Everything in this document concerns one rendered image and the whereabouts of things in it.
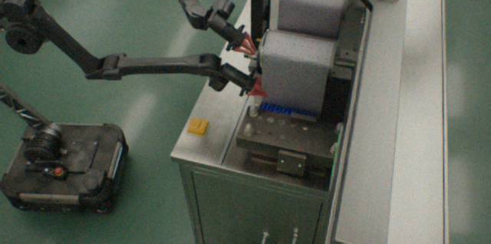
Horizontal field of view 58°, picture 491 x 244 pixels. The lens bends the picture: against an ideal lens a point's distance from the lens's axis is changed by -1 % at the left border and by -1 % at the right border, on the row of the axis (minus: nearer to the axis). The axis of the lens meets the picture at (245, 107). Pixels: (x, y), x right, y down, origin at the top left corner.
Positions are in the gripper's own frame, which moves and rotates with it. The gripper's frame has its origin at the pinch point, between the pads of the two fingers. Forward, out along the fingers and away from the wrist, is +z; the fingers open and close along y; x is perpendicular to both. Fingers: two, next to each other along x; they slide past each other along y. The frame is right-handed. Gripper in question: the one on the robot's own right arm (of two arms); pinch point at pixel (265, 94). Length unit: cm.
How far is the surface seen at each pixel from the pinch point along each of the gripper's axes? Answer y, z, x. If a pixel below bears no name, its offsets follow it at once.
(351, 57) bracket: -4.9, 14.5, 32.9
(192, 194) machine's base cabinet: 26, -1, -49
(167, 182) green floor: -13, -2, -124
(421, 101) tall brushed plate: 26, 25, 56
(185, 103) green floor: -77, -14, -131
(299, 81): 0.3, 5.7, 15.1
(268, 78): 0.3, -3.5, 8.4
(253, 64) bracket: -8.3, -9.5, 2.1
